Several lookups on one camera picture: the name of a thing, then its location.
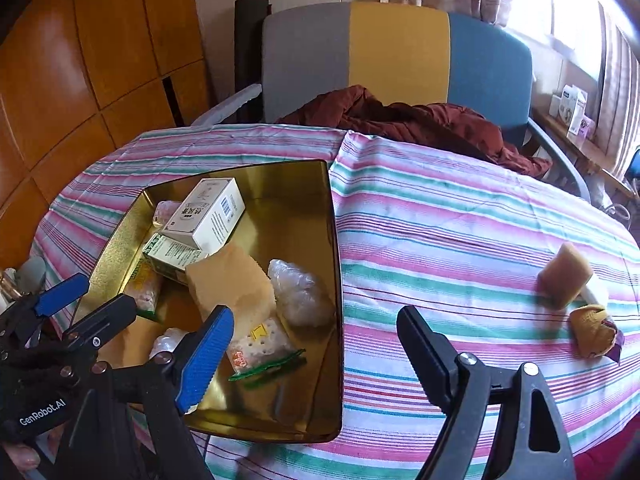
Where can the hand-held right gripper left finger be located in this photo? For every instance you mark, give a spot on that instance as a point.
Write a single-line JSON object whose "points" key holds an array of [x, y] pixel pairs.
{"points": [[205, 355]]}

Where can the white foam sponge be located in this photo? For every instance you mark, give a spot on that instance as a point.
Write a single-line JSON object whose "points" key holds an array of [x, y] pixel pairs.
{"points": [[597, 292]]}

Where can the clear plastic bag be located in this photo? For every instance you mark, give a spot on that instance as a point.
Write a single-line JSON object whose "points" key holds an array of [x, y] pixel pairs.
{"points": [[300, 295], [165, 342]]}

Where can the maroon jacket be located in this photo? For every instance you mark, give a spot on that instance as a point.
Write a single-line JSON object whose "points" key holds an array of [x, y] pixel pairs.
{"points": [[425, 130]]}

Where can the wooden wardrobe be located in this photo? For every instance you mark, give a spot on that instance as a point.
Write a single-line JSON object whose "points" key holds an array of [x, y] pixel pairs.
{"points": [[75, 60]]}

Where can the tan sponge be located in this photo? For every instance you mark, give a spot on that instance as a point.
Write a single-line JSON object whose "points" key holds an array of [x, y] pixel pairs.
{"points": [[230, 280], [565, 272]]}

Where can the grey plastic object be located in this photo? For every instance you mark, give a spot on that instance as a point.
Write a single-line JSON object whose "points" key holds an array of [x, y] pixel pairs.
{"points": [[32, 270]]}

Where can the striped window curtain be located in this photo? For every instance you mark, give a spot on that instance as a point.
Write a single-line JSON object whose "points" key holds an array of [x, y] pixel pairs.
{"points": [[620, 85]]}

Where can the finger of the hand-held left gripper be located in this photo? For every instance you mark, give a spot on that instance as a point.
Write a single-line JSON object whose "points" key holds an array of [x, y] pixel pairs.
{"points": [[102, 320], [62, 292]]}

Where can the person's left hand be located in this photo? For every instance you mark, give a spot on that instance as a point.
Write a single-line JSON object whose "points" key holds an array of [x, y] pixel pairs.
{"points": [[20, 457]]}

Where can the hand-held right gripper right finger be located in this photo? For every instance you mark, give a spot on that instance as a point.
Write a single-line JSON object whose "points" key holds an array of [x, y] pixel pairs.
{"points": [[425, 355]]}

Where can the small pink carton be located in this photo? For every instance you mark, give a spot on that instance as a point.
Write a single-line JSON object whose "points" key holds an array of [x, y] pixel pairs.
{"points": [[587, 127]]}

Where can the blue object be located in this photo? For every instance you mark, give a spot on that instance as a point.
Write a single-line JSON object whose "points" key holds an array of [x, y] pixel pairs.
{"points": [[634, 162]]}

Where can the striped tablecloth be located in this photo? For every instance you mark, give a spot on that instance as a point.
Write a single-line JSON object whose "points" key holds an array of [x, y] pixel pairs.
{"points": [[450, 220]]}

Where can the pink cracker packet green edge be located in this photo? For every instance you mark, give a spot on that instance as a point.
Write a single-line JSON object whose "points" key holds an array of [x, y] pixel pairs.
{"points": [[145, 292]]}

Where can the gold tin box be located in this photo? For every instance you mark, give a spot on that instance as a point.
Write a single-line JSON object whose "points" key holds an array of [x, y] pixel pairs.
{"points": [[300, 200]]}

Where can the pink soap packet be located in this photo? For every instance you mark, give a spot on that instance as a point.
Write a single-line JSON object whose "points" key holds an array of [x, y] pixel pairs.
{"points": [[165, 212]]}

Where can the wooden side table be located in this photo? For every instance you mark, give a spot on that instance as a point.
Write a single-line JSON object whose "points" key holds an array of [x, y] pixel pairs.
{"points": [[555, 122]]}

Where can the purple wrapper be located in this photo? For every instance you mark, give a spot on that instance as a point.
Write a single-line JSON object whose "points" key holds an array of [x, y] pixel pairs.
{"points": [[617, 350]]}

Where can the red cloth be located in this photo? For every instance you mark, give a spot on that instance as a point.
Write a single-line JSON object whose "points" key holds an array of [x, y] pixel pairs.
{"points": [[612, 460]]}

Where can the black rolled mat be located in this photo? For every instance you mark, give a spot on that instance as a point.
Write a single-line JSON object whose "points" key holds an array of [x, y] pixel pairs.
{"points": [[247, 50]]}

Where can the green white medicine box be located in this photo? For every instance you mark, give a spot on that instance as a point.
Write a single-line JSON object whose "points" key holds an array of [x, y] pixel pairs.
{"points": [[172, 257]]}

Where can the white blue carton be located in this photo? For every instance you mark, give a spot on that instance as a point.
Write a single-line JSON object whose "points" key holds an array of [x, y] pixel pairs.
{"points": [[570, 102]]}

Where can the grey yellow blue chair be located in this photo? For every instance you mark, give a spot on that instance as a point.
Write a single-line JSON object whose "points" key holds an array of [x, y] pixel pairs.
{"points": [[310, 60]]}

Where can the cracker packet yellow label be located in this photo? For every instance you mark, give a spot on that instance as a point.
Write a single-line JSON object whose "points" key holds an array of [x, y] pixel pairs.
{"points": [[260, 342]]}

